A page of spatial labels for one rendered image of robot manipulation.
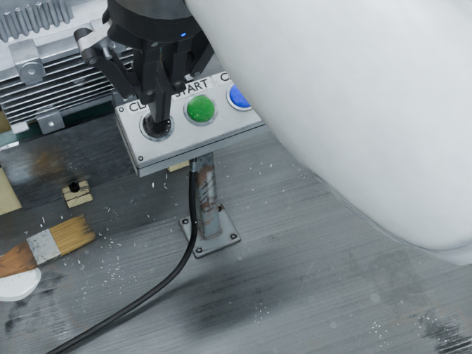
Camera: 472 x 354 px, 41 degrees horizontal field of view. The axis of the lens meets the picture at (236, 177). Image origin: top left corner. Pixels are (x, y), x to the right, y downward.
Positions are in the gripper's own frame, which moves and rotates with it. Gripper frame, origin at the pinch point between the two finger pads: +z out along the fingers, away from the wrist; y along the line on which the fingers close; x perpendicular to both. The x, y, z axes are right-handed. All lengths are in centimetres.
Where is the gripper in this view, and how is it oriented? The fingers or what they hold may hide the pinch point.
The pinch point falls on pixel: (157, 93)
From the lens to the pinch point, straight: 59.6
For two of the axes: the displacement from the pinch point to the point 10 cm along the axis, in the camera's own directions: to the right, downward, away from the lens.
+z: -1.4, 2.8, 9.5
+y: -9.1, 3.4, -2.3
